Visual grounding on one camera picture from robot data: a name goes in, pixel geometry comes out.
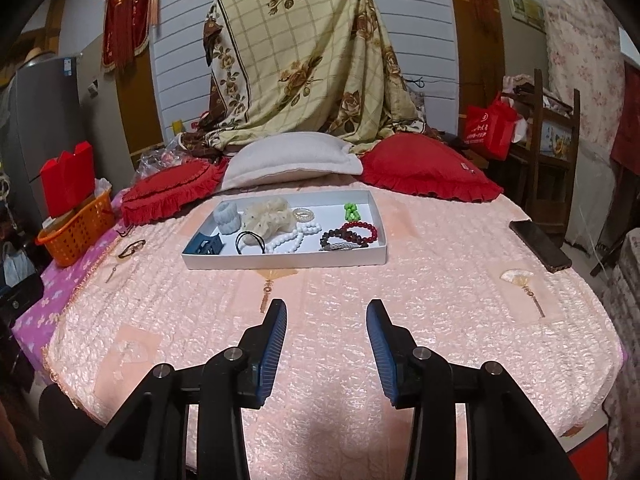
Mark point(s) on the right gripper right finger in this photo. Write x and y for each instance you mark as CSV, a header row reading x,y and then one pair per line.
x,y
392,347

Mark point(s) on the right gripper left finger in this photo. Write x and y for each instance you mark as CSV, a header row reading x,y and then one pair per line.
x,y
262,345

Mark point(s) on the blue hair claw clip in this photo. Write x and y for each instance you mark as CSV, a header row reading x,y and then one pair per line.
x,y
207,245

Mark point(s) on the pink quilted bedspread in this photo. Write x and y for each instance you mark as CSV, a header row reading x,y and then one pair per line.
x,y
456,276

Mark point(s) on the white shallow tray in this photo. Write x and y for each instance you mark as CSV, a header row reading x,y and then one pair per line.
x,y
300,230

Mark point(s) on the cream scrunchie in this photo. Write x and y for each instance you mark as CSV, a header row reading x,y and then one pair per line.
x,y
269,217

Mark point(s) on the light blue scrunchie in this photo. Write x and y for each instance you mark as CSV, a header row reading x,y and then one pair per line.
x,y
227,218

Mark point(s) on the red ruffled round cushion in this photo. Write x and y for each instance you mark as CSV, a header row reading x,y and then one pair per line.
x,y
162,195

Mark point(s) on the black smartphone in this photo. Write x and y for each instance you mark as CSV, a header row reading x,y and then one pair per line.
x,y
538,242

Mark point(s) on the white pillow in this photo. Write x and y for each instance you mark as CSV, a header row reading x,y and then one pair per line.
x,y
288,157

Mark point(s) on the red heart pillow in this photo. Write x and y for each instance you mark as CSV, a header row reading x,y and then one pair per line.
x,y
414,164

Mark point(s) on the orange plastic basket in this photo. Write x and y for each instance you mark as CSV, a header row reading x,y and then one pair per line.
x,y
68,242

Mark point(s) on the purple floral bed sheet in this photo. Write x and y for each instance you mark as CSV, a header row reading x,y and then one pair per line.
x,y
33,329

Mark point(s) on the wooden chair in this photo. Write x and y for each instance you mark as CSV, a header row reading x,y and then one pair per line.
x,y
541,168

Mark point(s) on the red box in basket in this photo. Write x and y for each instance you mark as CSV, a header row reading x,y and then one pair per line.
x,y
68,180

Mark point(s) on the red tote bag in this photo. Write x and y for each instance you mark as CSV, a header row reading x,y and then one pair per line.
x,y
488,131

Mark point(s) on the floral beige blanket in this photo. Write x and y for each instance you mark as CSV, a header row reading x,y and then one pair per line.
x,y
300,66

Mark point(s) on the grey refrigerator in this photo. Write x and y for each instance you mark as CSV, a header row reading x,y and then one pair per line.
x,y
40,119

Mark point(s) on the red wall hanging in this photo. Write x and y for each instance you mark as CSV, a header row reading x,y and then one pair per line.
x,y
126,29

